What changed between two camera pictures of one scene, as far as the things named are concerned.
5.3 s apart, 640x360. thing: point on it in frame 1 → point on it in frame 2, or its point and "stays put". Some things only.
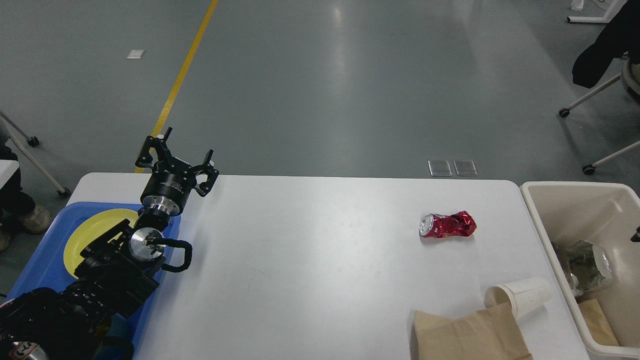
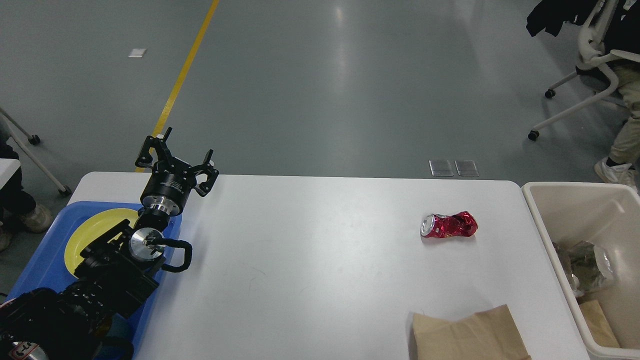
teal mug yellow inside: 116,333 stays put
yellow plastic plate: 89,228 stays put
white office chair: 630,75 → 593,54
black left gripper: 167,189 stays put
